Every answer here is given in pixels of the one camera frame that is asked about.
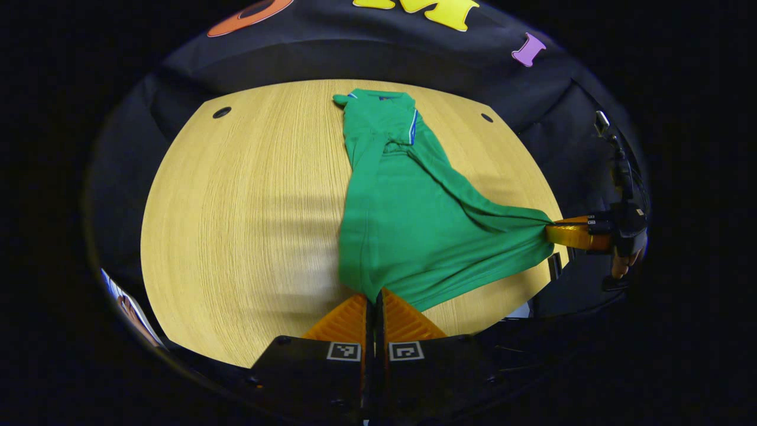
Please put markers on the white desk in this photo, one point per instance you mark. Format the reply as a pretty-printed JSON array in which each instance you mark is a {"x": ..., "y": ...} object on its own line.
[{"x": 127, "y": 307}]

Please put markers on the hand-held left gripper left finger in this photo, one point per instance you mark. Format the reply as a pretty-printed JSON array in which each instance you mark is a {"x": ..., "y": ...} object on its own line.
[{"x": 307, "y": 373}]

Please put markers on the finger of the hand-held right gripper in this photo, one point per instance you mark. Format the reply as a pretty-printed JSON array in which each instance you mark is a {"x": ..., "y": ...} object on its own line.
[
  {"x": 597, "y": 219},
  {"x": 576, "y": 236}
]

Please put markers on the green T-shirt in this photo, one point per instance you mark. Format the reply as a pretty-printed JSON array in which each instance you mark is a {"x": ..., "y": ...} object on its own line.
[{"x": 408, "y": 225}]

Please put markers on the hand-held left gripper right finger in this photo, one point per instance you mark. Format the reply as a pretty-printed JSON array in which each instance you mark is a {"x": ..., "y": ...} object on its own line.
[{"x": 432, "y": 373}]

